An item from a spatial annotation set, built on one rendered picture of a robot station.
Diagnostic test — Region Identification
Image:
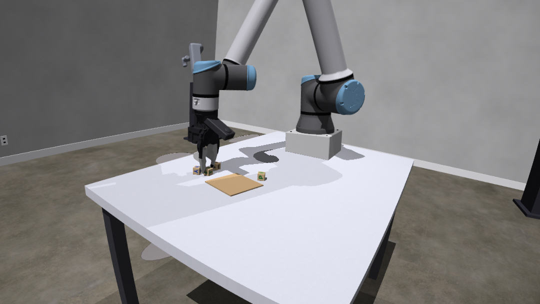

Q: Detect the tan flat mat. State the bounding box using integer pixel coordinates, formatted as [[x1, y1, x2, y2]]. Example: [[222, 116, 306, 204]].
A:
[[205, 173, 264, 197]]

